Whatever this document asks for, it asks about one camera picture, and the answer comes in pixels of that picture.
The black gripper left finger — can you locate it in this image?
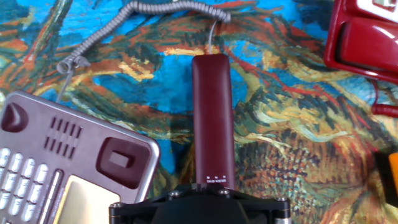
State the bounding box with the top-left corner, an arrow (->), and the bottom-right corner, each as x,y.
108,183 -> 200,224

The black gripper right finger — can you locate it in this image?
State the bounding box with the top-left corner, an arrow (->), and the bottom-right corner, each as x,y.
214,186 -> 292,224

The maroon telephone handset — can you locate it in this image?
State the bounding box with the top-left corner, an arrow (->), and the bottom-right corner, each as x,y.
191,53 -> 236,191

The maroon telephone base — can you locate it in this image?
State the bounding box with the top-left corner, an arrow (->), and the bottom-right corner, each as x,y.
0,90 -> 162,224

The red telephone handset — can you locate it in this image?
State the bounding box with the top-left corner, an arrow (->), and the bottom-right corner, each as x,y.
337,17 -> 398,74

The sunflower painting tablecloth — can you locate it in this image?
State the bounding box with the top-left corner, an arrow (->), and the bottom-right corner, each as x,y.
0,0 -> 398,224

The orange emergency stop button box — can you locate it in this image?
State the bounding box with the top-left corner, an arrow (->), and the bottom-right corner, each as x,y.
374,151 -> 398,209

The red coiled phone cord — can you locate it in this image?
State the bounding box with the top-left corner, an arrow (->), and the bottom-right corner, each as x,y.
371,79 -> 398,118

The grey coiled phone cord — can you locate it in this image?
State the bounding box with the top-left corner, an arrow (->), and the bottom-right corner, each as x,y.
56,0 -> 231,103

